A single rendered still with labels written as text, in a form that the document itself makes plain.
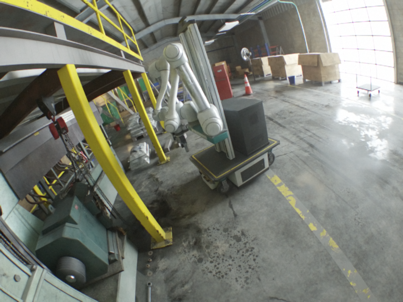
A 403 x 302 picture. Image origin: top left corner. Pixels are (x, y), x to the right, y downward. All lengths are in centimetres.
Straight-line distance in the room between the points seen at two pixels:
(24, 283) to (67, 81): 120
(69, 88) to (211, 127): 101
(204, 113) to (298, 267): 134
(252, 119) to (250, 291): 152
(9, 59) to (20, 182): 113
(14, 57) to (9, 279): 104
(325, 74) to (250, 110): 491
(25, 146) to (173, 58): 161
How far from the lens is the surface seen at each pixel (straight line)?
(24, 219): 179
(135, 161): 333
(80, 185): 167
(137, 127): 506
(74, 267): 120
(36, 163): 197
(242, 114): 166
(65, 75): 124
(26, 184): 183
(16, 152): 189
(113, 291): 143
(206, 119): 124
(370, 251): 163
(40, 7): 131
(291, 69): 804
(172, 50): 118
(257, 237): 152
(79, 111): 120
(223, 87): 540
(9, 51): 99
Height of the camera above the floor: 131
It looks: 27 degrees down
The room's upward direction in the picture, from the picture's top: 19 degrees counter-clockwise
